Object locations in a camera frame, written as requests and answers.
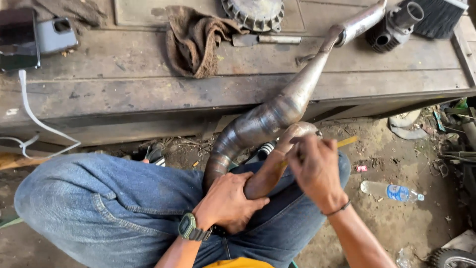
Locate black phone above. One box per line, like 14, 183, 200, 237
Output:
0, 7, 41, 72

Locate wooden plank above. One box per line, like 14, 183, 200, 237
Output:
0, 152, 47, 172

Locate yellow stick tool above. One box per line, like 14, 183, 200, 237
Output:
279, 135, 358, 169

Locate round grey fan cover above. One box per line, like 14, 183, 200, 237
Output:
221, 0, 286, 33

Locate blue jeans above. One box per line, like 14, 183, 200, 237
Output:
14, 150, 352, 268

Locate grey phone case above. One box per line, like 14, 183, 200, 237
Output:
36, 17, 80, 57

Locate green digital wristwatch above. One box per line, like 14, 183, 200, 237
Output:
177, 212, 213, 242

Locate dark dirty cloth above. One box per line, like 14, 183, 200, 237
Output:
34, 0, 108, 27

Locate clear plastic bag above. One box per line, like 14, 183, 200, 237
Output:
395, 247, 414, 268

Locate clear plastic water bottle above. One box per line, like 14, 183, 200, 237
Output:
359, 180, 425, 203

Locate black engine cylinder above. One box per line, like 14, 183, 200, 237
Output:
365, 1, 425, 54

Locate white broken shards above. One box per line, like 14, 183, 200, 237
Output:
388, 109, 429, 141

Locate black brush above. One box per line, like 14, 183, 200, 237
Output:
399, 0, 469, 40

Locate heap of scrap parts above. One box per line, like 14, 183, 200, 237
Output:
429, 97, 476, 209

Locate brown rag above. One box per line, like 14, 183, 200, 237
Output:
165, 5, 250, 79

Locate metal knife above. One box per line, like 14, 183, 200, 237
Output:
232, 34, 303, 48

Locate yellow shirt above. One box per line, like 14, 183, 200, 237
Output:
203, 257, 276, 268

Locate rusty metal exhaust pipe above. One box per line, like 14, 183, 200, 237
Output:
202, 0, 387, 200

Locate black white sandal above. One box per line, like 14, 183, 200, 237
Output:
143, 146, 167, 167
243, 140, 278, 165

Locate white cable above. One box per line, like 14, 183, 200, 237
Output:
0, 69, 82, 161

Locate black tyre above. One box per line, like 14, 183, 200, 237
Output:
427, 248, 476, 268

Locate person's left hand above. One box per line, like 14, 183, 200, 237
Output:
193, 171, 270, 235

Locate person's right hand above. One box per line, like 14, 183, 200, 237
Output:
285, 134, 350, 215

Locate black wrist band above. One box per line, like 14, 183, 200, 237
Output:
321, 200, 352, 217

